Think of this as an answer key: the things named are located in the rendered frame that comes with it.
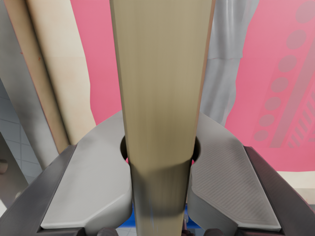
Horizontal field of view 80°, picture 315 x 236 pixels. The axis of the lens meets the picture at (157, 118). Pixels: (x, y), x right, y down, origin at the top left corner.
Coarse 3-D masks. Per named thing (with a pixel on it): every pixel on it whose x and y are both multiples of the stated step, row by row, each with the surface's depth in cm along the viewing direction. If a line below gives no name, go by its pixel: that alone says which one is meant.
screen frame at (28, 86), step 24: (0, 0) 18; (24, 0) 21; (0, 24) 19; (24, 24) 21; (0, 48) 20; (24, 48) 21; (0, 72) 22; (24, 72) 22; (24, 96) 24; (48, 96) 26; (24, 120) 25; (48, 120) 26; (48, 144) 28; (312, 192) 37
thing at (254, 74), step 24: (96, 72) 25; (240, 72) 25; (264, 72) 25; (96, 96) 27; (240, 96) 27; (264, 96) 27; (96, 120) 29; (240, 120) 29; (288, 168) 35; (312, 168) 35
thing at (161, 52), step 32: (128, 0) 5; (160, 0) 5; (192, 0) 5; (128, 32) 5; (160, 32) 5; (192, 32) 5; (128, 64) 6; (160, 64) 6; (192, 64) 6; (128, 96) 6; (160, 96) 6; (192, 96) 6; (128, 128) 7; (160, 128) 7; (192, 128) 7; (128, 160) 9; (160, 160) 8; (160, 192) 9; (160, 224) 11
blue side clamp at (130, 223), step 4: (132, 212) 34; (132, 216) 35; (188, 216) 35; (128, 220) 36; (132, 220) 36; (188, 220) 36; (124, 224) 35; (128, 224) 35; (132, 224) 35; (188, 224) 35; (192, 224) 35; (196, 224) 35; (188, 228) 35; (192, 228) 35; (196, 228) 35; (200, 228) 35
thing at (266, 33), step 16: (80, 0) 21; (96, 0) 21; (272, 0) 21; (288, 0) 21; (80, 16) 22; (96, 16) 22; (256, 16) 22; (272, 16) 22; (288, 16) 22; (80, 32) 23; (96, 32) 23; (112, 32) 23; (256, 32) 23; (272, 32) 23; (96, 48) 24; (112, 48) 24; (256, 48) 24; (272, 48) 24
